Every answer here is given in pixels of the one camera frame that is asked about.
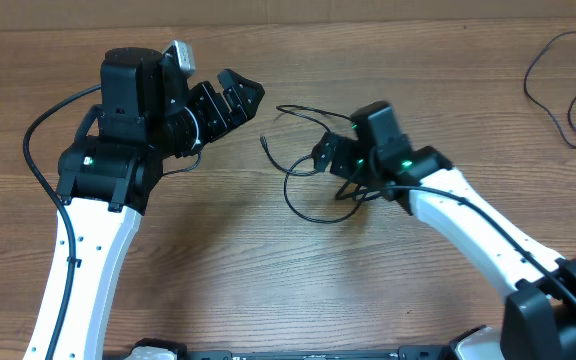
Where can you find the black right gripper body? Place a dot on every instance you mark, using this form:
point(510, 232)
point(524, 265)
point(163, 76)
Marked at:
point(351, 163)

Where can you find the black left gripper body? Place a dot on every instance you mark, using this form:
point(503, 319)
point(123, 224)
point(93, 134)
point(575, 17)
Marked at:
point(211, 122)

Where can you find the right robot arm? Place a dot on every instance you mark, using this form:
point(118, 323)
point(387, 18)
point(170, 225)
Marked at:
point(536, 284)

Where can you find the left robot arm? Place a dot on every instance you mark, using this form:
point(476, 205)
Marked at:
point(148, 112)

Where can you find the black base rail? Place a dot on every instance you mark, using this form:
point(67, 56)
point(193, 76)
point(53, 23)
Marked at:
point(318, 355)

